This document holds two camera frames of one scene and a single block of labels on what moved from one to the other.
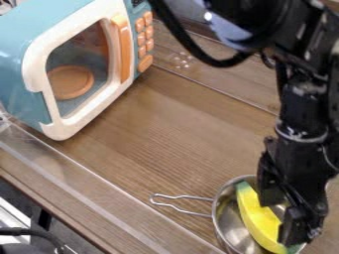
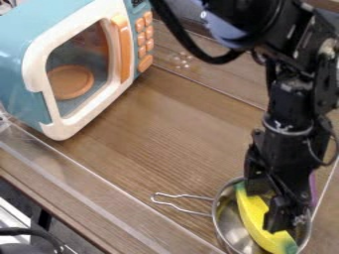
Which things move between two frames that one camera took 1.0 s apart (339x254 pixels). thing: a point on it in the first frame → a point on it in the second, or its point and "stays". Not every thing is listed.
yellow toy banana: x=261 y=218 stays
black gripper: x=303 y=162 → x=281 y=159
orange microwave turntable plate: x=70 y=80 stays
